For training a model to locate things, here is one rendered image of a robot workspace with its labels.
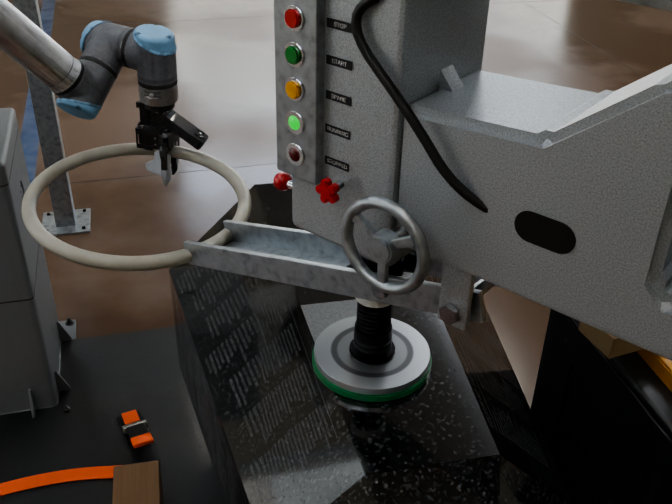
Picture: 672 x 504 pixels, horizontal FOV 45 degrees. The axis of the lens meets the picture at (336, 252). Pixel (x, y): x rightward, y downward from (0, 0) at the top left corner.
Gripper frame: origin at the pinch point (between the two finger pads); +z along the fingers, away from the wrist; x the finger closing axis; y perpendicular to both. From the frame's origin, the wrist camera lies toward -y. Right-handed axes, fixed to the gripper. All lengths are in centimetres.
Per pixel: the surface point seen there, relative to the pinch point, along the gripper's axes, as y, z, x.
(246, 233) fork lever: -27.6, -9.2, 32.7
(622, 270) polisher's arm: -87, -48, 84
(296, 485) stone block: -49, 8, 79
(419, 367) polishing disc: -66, -4, 59
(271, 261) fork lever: -37, -17, 51
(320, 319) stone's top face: -46, 0, 45
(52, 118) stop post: 87, 46, -103
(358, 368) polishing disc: -56, -4, 61
